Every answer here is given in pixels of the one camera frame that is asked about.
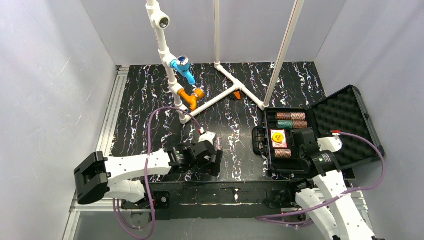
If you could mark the red black chip stack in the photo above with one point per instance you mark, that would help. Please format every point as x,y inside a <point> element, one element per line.
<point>299,124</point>
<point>297,116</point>
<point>283,116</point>

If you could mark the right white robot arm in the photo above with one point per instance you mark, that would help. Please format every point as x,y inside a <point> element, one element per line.
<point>337,217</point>

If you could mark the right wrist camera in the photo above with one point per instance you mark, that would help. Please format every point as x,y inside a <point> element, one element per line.
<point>330,143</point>

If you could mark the orange plastic faucet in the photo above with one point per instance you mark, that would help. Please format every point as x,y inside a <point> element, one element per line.
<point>192,99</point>

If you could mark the black poker carrying case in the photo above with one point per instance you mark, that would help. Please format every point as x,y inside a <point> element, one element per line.
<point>344,110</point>

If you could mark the orange white chip stack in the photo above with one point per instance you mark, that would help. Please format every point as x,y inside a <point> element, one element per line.
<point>282,153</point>

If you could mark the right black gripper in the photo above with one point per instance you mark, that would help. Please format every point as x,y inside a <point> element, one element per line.
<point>294,145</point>

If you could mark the red card deck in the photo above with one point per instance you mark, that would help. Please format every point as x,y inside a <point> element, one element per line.
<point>282,145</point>

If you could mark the white pvc pipe frame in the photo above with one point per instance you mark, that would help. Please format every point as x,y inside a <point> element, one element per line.
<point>159,21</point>

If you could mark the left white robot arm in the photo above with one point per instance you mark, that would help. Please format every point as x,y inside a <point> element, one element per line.
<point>99,176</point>

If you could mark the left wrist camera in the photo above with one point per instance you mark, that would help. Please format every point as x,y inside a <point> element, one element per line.
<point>207,136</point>

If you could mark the green blue chip stack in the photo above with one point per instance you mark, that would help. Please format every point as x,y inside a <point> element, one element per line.
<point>285,124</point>

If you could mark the blue plastic faucet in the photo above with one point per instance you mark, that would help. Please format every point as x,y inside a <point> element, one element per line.
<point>183,66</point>

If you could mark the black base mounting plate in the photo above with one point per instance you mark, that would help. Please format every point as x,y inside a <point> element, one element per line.
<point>221,199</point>

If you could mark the yellow big blind button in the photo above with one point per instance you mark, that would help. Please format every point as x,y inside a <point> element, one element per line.
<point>278,136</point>

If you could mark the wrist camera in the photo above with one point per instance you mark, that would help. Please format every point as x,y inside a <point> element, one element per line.
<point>330,143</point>
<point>207,136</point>

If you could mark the small orange black clip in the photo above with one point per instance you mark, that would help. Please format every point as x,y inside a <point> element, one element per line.
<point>237,95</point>

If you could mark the aluminium frame rail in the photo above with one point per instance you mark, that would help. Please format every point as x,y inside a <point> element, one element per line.
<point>104,142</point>

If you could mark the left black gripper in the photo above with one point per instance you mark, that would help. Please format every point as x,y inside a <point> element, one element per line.
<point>213,160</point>

